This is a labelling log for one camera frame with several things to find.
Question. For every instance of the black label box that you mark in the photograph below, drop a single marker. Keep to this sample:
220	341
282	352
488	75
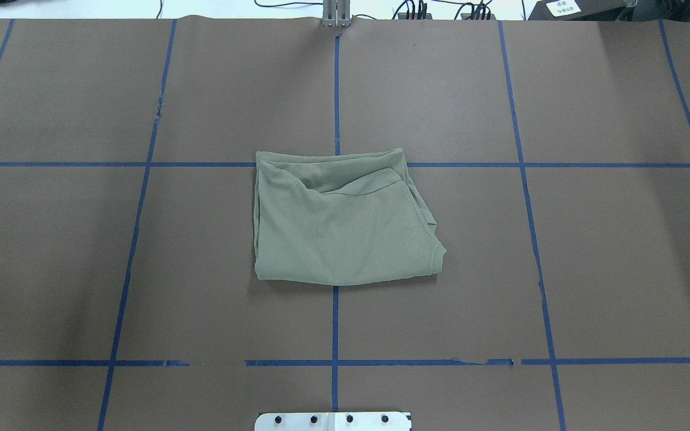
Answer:
590	11

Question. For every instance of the olive green long-sleeve shirt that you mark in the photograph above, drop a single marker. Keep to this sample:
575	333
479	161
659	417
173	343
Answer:
345	220

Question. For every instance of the aluminium frame post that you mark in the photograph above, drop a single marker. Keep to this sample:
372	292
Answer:
336	13

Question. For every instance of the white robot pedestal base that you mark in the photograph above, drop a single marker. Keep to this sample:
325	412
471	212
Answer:
360	420

